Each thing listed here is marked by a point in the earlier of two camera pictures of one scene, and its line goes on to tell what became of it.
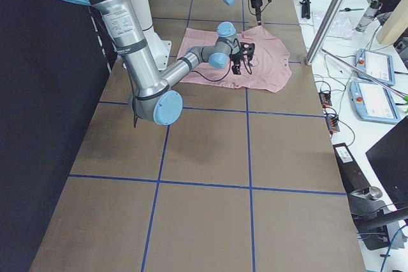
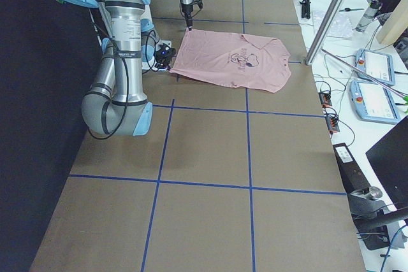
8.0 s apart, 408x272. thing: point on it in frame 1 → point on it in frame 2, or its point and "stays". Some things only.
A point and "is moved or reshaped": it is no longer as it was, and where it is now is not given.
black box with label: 354,179 stays
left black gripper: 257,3 → 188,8
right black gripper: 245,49 → 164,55
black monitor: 389,158 stays
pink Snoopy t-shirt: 269,70 is moved or reshaped
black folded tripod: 306,7 stays
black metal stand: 377,223 stays
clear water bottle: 373,8 stays
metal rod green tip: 391,89 stays
